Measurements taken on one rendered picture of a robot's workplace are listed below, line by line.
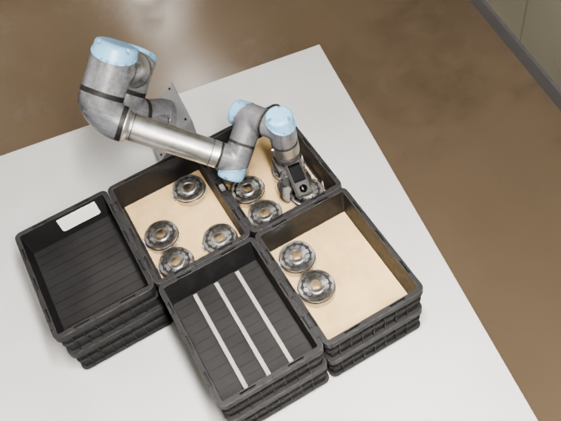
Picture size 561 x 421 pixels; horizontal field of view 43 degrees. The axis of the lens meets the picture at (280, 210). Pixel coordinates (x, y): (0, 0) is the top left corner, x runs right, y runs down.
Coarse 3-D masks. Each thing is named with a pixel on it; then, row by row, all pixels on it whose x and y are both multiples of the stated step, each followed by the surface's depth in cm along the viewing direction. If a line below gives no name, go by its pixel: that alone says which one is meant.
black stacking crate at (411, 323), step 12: (420, 312) 192; (396, 324) 190; (408, 324) 196; (384, 336) 191; (396, 336) 196; (360, 348) 189; (372, 348) 196; (336, 360) 186; (348, 360) 192; (360, 360) 196; (336, 372) 195
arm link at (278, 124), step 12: (276, 108) 187; (288, 108) 187; (264, 120) 189; (276, 120) 185; (288, 120) 185; (264, 132) 190; (276, 132) 186; (288, 132) 187; (276, 144) 191; (288, 144) 191
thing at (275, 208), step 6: (258, 204) 213; (264, 204) 213; (270, 204) 213; (276, 204) 212; (252, 210) 212; (276, 210) 211; (252, 216) 211; (252, 222) 209; (258, 222) 209; (264, 222) 209
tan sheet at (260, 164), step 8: (256, 144) 230; (264, 144) 230; (256, 152) 228; (264, 152) 228; (272, 152) 228; (256, 160) 227; (264, 160) 226; (256, 168) 225; (264, 168) 224; (256, 176) 223; (264, 176) 222; (272, 176) 222; (312, 176) 220; (272, 184) 220; (272, 192) 219; (280, 200) 216; (248, 208) 216; (288, 208) 214; (264, 216) 214
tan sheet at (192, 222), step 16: (160, 192) 225; (208, 192) 222; (128, 208) 223; (144, 208) 222; (160, 208) 221; (176, 208) 220; (192, 208) 219; (208, 208) 218; (144, 224) 218; (176, 224) 217; (192, 224) 216; (208, 224) 215; (192, 240) 213; (160, 256) 211
